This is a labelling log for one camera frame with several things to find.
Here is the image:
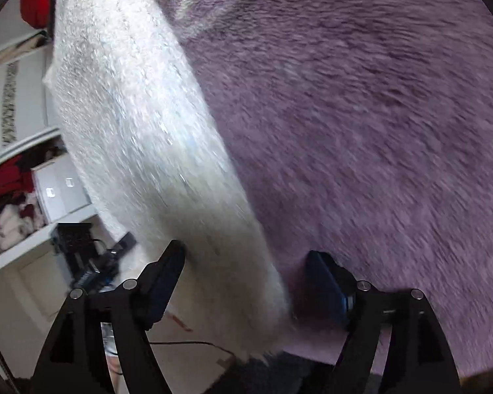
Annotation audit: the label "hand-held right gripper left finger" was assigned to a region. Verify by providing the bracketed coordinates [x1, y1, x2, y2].
[30, 239, 186, 394]

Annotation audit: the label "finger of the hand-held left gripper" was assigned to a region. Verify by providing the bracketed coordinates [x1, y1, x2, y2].
[108, 232, 137, 257]

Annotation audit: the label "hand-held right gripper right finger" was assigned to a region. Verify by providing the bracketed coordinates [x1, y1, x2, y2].
[305, 250, 463, 394]

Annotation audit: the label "white tweed jacket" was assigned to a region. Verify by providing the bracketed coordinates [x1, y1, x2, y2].
[42, 0, 292, 358]

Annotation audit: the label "pile of white clothes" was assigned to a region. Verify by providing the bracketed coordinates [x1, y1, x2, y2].
[0, 202, 47, 261]

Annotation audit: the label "red hanging clothes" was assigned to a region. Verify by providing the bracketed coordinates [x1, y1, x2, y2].
[0, 160, 35, 218]

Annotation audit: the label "white drawer unit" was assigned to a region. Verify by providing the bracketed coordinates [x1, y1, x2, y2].
[32, 154, 94, 226]

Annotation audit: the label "white sliding-door wardrobe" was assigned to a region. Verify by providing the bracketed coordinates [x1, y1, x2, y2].
[0, 29, 66, 167]

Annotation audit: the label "purple floral blanket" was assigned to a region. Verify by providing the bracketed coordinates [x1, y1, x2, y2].
[148, 0, 493, 378]

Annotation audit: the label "black cable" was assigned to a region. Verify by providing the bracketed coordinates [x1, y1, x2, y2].
[148, 340, 236, 357]

